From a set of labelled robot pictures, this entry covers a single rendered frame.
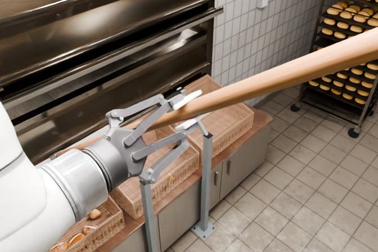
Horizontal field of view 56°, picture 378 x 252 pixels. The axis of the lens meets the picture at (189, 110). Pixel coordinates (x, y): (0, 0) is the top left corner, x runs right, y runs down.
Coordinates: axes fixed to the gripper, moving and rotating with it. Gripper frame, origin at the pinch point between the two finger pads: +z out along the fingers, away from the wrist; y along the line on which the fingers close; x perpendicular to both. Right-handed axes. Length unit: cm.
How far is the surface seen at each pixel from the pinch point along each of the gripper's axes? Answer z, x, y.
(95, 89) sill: 51, -143, -20
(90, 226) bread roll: 10, -148, 45
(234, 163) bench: 120, -150, 73
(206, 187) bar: 83, -140, 69
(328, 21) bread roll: 263, -118, 18
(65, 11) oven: 43, -111, -58
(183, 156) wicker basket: 86, -152, 46
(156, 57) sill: 98, -142, -21
